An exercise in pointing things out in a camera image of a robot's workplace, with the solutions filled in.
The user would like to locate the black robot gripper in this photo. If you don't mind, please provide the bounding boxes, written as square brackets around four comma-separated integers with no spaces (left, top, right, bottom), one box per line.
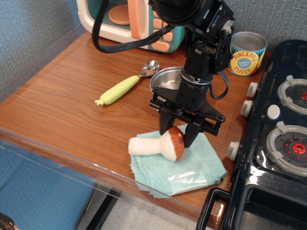
[150,69,225,148]

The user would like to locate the plush brown white mushroom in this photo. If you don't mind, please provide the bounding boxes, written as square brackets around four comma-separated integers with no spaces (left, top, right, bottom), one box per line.
[128,126,185,161]

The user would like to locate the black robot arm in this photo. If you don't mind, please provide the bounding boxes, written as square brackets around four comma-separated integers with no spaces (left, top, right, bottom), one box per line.
[149,0,234,147]

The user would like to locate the small steel pan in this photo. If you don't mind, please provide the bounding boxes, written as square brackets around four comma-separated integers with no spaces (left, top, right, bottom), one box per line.
[150,67,182,95]

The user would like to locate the teal folded cloth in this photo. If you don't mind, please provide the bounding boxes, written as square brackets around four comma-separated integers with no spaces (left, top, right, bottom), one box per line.
[130,131,227,198]

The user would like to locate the pineapple slices can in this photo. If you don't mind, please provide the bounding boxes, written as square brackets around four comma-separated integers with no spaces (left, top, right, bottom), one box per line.
[228,31,268,76]

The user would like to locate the black toy stove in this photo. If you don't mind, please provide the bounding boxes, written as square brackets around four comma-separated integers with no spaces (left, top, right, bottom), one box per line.
[197,40,307,230]

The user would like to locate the toy teal microwave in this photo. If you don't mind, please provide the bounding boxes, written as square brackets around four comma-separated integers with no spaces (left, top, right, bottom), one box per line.
[76,0,186,53]

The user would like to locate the clear acrylic barrier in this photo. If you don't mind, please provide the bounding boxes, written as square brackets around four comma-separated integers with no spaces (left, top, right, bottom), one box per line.
[0,135,200,230]

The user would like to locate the spoon with green handle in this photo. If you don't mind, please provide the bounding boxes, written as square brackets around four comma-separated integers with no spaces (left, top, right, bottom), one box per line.
[94,60,160,105]

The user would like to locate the black braided cable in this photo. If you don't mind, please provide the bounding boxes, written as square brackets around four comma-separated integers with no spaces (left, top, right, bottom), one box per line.
[92,0,176,54]

